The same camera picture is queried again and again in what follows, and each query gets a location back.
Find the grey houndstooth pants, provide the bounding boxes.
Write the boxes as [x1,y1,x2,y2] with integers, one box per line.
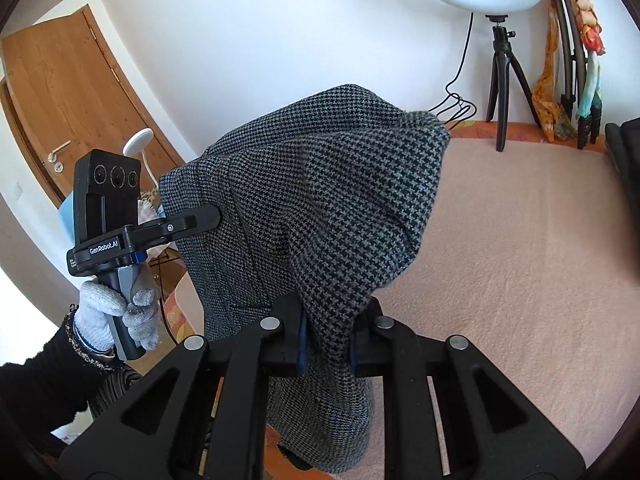
[160,84,450,474]

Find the left gloved hand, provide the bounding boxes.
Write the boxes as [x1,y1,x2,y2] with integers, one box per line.
[73,264,160,353]

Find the grey folded tripod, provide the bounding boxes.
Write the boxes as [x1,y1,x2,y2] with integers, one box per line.
[551,0,605,150]

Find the orange patterned scarf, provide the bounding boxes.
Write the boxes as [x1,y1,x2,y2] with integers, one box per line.
[533,0,605,150]

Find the black ring light cable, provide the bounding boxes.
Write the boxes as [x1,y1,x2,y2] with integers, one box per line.
[426,0,497,130]

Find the left forearm black sleeve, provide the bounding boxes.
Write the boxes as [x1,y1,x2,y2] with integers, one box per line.
[1,304,140,439]

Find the black mini tripod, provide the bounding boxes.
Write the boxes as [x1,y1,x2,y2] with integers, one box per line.
[485,15,541,153]

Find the white lamp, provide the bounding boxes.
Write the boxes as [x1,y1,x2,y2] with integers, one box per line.
[122,127,165,217]

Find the black camera box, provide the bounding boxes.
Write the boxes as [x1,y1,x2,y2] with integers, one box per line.
[74,148,141,245]

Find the wooden door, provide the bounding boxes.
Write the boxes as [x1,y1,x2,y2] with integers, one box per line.
[1,6,184,205]

